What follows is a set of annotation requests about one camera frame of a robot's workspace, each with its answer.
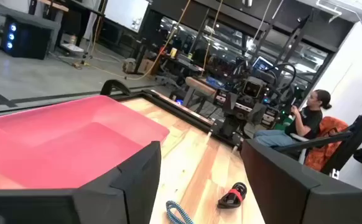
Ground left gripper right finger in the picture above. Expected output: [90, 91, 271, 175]
[241, 139, 362, 224]

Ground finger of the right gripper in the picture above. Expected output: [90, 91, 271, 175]
[251, 107, 267, 126]
[223, 91, 239, 114]

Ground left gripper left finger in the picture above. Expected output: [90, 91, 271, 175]
[0, 141, 162, 224]

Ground black cable with red tie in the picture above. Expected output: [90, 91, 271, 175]
[216, 182, 248, 209]

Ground teal pen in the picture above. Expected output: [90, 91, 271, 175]
[165, 200, 195, 224]

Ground wooden bench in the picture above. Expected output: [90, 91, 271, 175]
[182, 77, 218, 108]

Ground person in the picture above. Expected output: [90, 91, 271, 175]
[253, 89, 333, 149]

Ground orange chair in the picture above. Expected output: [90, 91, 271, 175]
[304, 116, 350, 172]

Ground pink plastic bin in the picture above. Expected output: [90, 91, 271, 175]
[0, 95, 170, 190]

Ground cardboard box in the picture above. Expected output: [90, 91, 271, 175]
[137, 58, 157, 75]

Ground white board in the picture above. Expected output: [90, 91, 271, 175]
[104, 0, 151, 34]

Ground white power strip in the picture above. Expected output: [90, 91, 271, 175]
[61, 42, 85, 53]

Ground black computer tower blue lights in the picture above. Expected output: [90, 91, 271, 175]
[2, 15, 53, 60]

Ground black aluminium table frame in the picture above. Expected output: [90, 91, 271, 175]
[0, 88, 362, 175]

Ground black cable loop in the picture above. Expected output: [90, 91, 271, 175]
[100, 79, 132, 96]

